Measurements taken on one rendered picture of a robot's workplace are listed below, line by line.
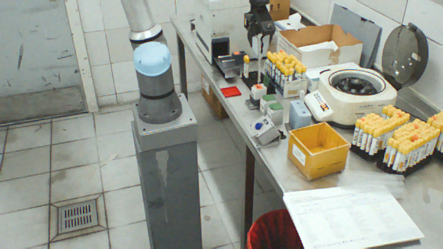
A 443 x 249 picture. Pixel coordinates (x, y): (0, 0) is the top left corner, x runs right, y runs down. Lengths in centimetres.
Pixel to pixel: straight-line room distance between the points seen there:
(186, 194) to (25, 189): 144
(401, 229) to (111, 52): 252
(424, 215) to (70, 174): 212
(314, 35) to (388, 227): 109
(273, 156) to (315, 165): 17
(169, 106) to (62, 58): 188
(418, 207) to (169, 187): 81
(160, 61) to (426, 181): 88
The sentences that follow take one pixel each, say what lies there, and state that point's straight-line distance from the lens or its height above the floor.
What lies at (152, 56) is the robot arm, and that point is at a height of 117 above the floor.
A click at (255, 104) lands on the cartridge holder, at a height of 89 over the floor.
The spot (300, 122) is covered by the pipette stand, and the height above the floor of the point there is 95.
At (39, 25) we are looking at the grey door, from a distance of 312.
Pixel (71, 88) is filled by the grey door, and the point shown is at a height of 23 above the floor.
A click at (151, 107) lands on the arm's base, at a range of 140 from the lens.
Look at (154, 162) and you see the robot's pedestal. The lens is 147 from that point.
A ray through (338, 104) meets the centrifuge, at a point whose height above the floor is 97.
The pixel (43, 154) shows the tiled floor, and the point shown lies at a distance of 307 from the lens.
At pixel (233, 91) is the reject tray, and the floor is 88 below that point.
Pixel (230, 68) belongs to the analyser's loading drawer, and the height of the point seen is 91.
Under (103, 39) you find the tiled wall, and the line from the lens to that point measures 322.
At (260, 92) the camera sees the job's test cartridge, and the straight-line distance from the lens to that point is 160.
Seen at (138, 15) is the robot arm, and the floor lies 126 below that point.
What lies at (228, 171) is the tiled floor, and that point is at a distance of 268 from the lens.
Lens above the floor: 172
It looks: 34 degrees down
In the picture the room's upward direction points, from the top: 1 degrees counter-clockwise
